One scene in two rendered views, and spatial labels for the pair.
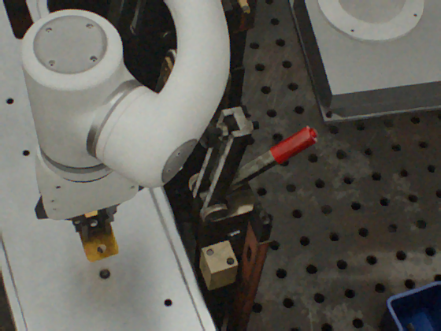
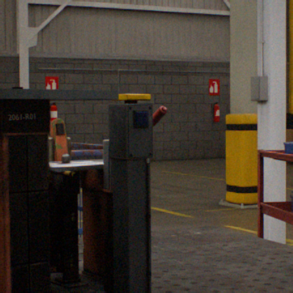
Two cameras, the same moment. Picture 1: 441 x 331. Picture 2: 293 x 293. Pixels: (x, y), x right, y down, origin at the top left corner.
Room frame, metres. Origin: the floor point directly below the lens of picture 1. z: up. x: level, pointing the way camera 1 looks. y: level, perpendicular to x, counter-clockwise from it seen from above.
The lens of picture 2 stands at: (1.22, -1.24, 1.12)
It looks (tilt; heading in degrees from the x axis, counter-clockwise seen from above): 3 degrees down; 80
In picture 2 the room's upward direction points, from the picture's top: 1 degrees counter-clockwise
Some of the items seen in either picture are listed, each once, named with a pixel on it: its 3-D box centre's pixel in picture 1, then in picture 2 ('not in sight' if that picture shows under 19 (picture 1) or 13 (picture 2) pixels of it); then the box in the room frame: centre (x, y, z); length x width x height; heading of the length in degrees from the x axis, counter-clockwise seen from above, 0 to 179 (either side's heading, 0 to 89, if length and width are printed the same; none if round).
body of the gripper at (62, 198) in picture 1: (87, 170); not in sight; (0.44, 0.13, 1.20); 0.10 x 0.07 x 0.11; 117
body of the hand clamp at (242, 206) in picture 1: (217, 254); not in sight; (0.52, -0.01, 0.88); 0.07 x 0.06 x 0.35; 117
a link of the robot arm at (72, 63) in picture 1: (79, 92); not in sight; (0.44, 0.13, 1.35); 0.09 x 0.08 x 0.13; 61
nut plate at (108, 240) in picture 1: (93, 225); not in sight; (0.44, 0.13, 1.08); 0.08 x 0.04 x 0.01; 27
